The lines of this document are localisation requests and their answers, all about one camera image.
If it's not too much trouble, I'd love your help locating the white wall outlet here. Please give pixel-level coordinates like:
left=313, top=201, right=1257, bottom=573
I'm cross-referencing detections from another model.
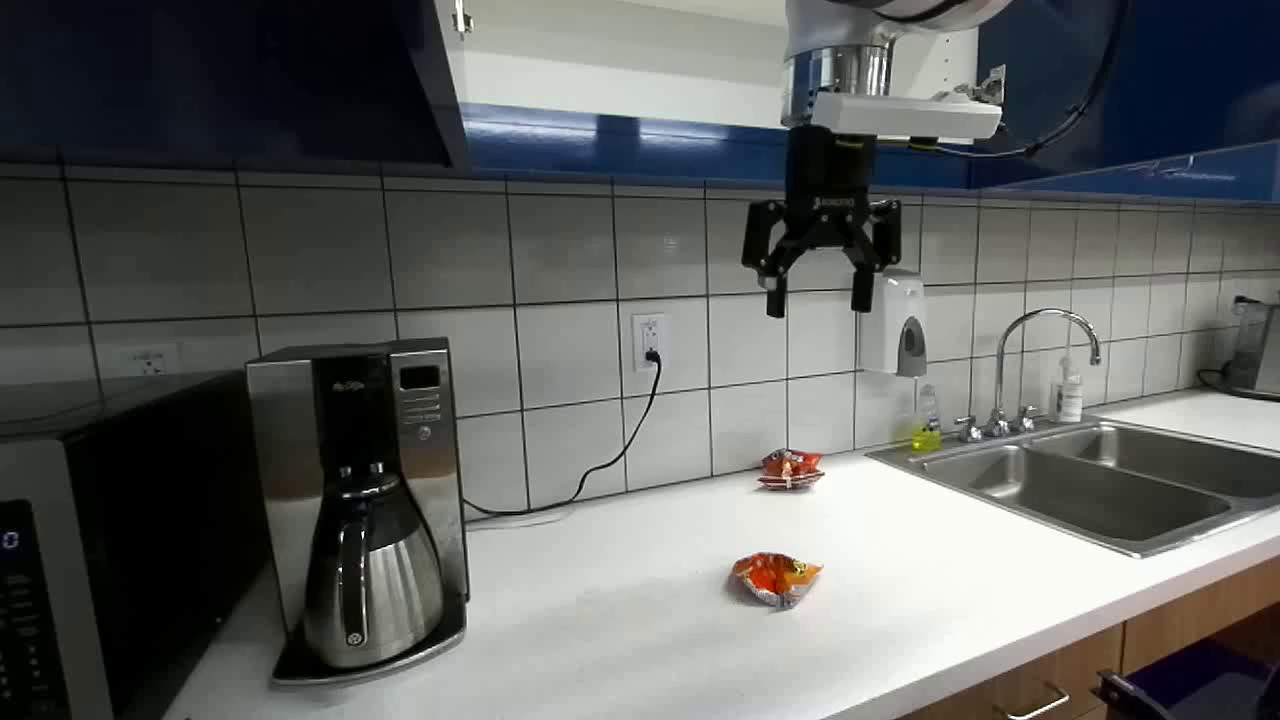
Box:
left=129, top=339, right=183, bottom=383
left=627, top=307, right=672, bottom=375

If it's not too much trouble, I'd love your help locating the black steel microwave oven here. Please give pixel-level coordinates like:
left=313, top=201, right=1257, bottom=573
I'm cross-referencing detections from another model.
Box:
left=0, top=375, right=273, bottom=720

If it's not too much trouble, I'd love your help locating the dark countertop appliance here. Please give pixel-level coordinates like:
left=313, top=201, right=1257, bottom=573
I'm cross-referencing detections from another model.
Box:
left=1190, top=292, right=1280, bottom=400

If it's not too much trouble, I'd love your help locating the wooden base cabinet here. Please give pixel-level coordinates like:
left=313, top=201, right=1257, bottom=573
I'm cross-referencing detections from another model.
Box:
left=902, top=556, right=1280, bottom=720

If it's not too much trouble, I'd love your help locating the blue open cabinet door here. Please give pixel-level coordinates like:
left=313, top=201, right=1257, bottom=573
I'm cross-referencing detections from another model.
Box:
left=973, top=0, right=1280, bottom=208

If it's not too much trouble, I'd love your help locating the blue closed wall cabinet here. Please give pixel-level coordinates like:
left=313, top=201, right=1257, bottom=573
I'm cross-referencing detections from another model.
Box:
left=0, top=0, right=463, bottom=171

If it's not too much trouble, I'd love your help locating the white wall soap dispenser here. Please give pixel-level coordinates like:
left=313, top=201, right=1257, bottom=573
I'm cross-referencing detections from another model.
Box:
left=857, top=268, right=932, bottom=381

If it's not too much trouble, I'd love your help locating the steel coffee carafe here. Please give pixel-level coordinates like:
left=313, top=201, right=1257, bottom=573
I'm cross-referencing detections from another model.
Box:
left=295, top=457, right=451, bottom=678

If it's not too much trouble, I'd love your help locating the orange snack packet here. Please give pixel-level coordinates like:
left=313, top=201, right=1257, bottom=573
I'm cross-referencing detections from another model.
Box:
left=727, top=550, right=826, bottom=613
left=756, top=446, right=826, bottom=497

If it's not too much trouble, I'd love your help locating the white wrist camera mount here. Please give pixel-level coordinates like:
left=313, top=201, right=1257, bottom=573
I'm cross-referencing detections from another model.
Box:
left=795, top=84, right=1006, bottom=149

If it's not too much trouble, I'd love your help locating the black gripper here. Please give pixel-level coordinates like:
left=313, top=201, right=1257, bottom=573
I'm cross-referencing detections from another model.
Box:
left=740, top=119, right=906, bottom=323

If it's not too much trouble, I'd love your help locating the blue chair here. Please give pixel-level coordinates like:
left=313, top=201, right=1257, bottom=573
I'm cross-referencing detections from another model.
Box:
left=1091, top=638, right=1280, bottom=720

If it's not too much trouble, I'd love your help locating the chrome gooseneck faucet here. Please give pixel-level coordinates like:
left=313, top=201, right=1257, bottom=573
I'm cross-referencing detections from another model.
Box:
left=987, top=304, right=1107, bottom=438

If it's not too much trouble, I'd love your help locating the metal drawer handle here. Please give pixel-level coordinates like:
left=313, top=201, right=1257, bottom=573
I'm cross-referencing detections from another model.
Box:
left=995, top=686, right=1075, bottom=720

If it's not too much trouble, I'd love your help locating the black appliance power cord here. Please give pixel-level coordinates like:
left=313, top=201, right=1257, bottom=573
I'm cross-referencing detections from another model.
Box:
left=461, top=350, right=669, bottom=523

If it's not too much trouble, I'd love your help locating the steel black coffee maker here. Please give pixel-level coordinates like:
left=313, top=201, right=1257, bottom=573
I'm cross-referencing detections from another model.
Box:
left=245, top=337, right=471, bottom=693

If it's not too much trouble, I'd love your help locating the metal cabinet hinge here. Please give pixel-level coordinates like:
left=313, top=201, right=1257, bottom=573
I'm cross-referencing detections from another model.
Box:
left=963, top=61, right=1011, bottom=111

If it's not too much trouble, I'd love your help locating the yellow dish soap bottle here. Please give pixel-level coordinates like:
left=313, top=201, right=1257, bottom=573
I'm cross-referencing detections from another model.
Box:
left=894, top=375, right=948, bottom=460

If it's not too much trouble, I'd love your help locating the small white pump bottle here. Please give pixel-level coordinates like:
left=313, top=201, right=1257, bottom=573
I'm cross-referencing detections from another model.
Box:
left=1053, top=352, right=1091, bottom=428

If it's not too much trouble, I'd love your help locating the stainless steel double sink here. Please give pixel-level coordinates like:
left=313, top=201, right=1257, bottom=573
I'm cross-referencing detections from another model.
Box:
left=871, top=416, right=1280, bottom=562

